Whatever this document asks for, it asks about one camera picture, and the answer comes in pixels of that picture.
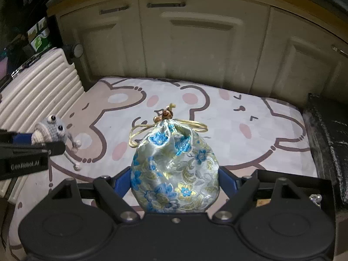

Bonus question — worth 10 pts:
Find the black plastic-wrapped ottoman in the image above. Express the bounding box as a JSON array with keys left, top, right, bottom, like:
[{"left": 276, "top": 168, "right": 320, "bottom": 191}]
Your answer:
[{"left": 303, "top": 92, "right": 348, "bottom": 212}]

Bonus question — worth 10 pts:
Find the green white package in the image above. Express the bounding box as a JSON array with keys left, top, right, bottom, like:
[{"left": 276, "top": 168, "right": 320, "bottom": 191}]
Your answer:
[{"left": 27, "top": 16, "right": 53, "bottom": 52}]

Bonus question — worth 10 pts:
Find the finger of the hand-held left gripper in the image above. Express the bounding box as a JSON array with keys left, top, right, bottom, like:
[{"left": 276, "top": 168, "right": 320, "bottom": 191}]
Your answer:
[
  {"left": 0, "top": 141, "right": 66, "bottom": 157},
  {"left": 0, "top": 129, "right": 34, "bottom": 145}
]

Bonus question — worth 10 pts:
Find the bear printed blanket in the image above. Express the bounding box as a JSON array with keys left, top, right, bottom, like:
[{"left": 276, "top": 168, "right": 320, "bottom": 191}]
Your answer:
[{"left": 8, "top": 76, "right": 318, "bottom": 253}]

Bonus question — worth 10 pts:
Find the grey crochet doll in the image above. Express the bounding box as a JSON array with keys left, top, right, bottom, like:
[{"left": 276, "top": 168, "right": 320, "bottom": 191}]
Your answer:
[{"left": 30, "top": 114, "right": 83, "bottom": 172}]

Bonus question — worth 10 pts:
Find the cream cabinet door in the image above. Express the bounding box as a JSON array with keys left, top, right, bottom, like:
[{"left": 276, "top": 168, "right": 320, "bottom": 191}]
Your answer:
[
  {"left": 58, "top": 1, "right": 149, "bottom": 85},
  {"left": 251, "top": 5, "right": 348, "bottom": 101},
  {"left": 137, "top": 0, "right": 272, "bottom": 95}
]

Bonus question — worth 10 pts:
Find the black cardboard box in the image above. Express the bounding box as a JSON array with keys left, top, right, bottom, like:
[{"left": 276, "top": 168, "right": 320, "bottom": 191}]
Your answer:
[{"left": 254, "top": 169, "right": 336, "bottom": 212}]

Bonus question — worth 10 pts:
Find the white ribbed suitcase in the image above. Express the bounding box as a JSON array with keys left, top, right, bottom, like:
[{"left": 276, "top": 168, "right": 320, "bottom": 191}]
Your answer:
[{"left": 0, "top": 43, "right": 84, "bottom": 196}]

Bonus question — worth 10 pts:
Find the blue floral drawstring pouch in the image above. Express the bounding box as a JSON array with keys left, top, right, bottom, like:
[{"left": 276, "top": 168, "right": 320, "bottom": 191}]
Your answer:
[{"left": 128, "top": 103, "right": 220, "bottom": 214}]

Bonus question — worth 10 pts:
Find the metal cabinet handle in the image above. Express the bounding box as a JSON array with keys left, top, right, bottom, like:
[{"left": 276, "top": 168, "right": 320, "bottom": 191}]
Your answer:
[
  {"left": 99, "top": 5, "right": 131, "bottom": 15},
  {"left": 331, "top": 44, "right": 348, "bottom": 55},
  {"left": 147, "top": 2, "right": 187, "bottom": 8}
]

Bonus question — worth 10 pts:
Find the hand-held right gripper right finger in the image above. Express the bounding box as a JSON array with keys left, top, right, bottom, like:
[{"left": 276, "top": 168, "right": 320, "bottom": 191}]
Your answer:
[{"left": 212, "top": 166, "right": 302, "bottom": 223}]

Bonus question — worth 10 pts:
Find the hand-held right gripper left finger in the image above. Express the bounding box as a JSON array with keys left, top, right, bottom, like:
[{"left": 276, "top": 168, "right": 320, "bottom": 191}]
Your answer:
[{"left": 50, "top": 166, "right": 140, "bottom": 223}]

